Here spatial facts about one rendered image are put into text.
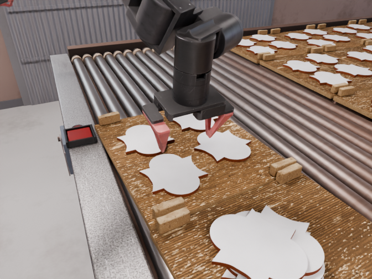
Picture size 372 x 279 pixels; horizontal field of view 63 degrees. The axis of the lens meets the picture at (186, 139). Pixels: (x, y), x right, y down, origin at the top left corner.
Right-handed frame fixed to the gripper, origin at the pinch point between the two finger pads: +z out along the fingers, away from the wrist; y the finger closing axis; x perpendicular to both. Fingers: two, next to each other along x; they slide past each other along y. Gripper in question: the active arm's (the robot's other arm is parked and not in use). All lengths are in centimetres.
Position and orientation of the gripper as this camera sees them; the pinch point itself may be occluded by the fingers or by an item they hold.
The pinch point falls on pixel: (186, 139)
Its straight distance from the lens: 54.7
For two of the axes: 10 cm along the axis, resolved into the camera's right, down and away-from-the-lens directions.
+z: -0.7, 7.5, 6.6
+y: 8.8, -2.6, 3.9
